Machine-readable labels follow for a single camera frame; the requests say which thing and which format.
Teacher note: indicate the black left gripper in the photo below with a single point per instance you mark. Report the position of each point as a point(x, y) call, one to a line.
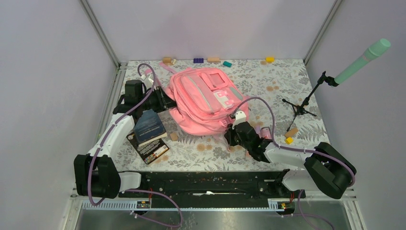
point(164, 102)

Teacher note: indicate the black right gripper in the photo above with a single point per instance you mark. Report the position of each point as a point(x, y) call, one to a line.
point(229, 135)

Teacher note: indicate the pink student backpack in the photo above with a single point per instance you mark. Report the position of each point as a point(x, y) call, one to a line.
point(206, 99)

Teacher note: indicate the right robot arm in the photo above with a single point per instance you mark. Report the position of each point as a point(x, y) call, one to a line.
point(322, 168)

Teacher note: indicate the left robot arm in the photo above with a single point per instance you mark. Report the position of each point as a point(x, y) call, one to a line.
point(95, 172)

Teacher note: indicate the blue Nineteen Eighty-Four book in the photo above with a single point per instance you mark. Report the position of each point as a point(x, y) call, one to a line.
point(148, 128)

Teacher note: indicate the floral patterned table mat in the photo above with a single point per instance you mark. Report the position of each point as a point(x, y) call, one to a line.
point(265, 86)

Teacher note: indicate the small wooden cube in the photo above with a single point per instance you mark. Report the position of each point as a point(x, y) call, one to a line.
point(174, 137)

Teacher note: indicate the wooden block back left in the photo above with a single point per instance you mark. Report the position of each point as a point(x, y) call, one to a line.
point(167, 60)

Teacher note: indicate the yellow cube near tripod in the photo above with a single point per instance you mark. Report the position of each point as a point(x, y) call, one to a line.
point(289, 140)

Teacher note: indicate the black paperback book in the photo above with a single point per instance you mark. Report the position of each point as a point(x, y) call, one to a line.
point(150, 151)

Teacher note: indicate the purple toy brick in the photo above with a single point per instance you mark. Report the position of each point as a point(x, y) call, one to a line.
point(198, 60)

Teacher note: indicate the black microphone tripod stand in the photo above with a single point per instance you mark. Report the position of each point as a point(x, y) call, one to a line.
point(300, 109)

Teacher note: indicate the wooden block back centre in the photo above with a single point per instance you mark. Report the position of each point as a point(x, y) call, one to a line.
point(213, 60)

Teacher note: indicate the teal toy block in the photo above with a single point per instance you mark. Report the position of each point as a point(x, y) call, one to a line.
point(227, 64)

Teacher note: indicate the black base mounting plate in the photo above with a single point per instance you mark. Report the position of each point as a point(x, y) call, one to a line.
point(241, 189)

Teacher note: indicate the mint green microphone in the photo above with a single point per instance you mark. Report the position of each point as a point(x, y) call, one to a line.
point(371, 53)

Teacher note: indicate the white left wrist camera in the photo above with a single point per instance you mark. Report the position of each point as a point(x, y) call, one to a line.
point(148, 80)

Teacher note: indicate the aluminium frame rail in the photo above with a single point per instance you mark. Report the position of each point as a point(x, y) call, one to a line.
point(116, 78)

